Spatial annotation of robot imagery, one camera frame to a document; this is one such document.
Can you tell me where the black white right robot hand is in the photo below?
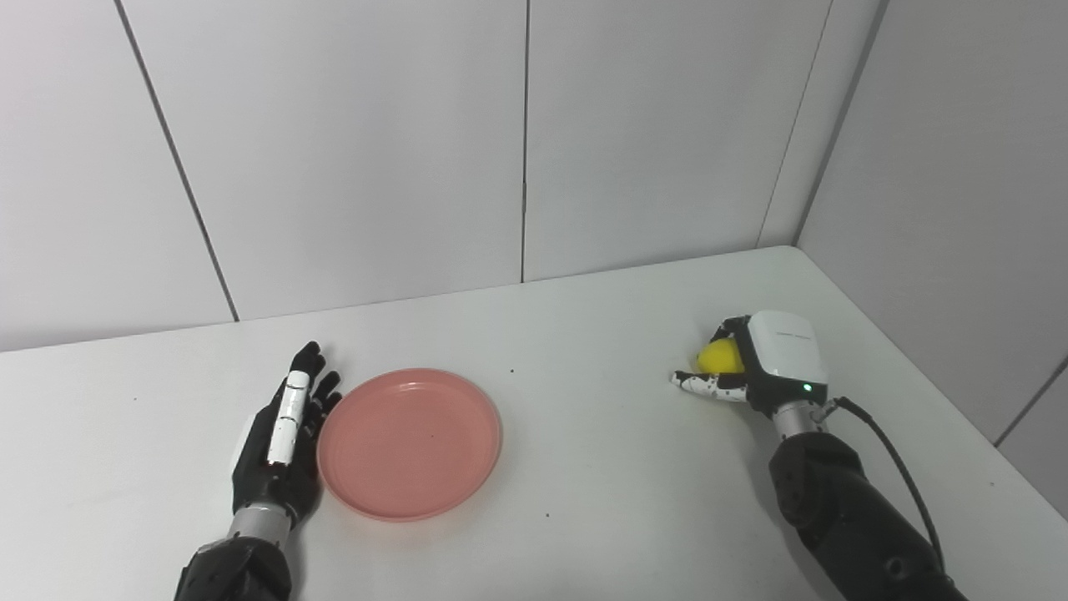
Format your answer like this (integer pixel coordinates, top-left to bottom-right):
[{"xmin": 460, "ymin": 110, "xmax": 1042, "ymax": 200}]
[{"xmin": 670, "ymin": 311, "xmax": 829, "ymax": 417}]

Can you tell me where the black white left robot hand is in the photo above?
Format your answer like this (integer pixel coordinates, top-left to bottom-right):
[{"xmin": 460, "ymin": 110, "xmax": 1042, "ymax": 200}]
[{"xmin": 231, "ymin": 341, "xmax": 343, "ymax": 525}]

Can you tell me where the yellow lemon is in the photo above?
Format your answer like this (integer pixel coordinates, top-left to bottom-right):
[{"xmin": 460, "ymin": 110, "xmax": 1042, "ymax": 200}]
[{"xmin": 697, "ymin": 338, "xmax": 746, "ymax": 375}]

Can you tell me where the pink round plate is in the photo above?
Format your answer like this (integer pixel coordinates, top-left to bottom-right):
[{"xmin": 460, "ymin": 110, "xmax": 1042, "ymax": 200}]
[{"xmin": 316, "ymin": 369, "xmax": 503, "ymax": 523}]

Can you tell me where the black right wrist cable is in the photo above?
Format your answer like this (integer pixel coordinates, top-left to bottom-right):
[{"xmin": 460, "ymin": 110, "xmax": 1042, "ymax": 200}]
[{"xmin": 822, "ymin": 396, "xmax": 948, "ymax": 573}]

